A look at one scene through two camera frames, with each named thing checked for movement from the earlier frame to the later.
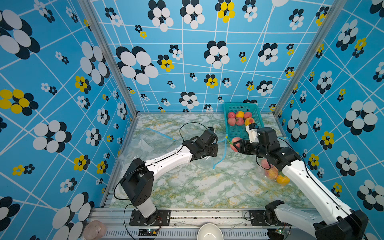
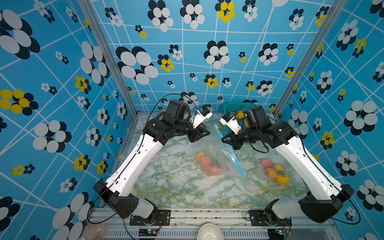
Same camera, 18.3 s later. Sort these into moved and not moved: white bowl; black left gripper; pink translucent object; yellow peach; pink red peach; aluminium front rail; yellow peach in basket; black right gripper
Moved: black right gripper; black left gripper
Not moved: white bowl; yellow peach; pink red peach; yellow peach in basket; pink translucent object; aluminium front rail
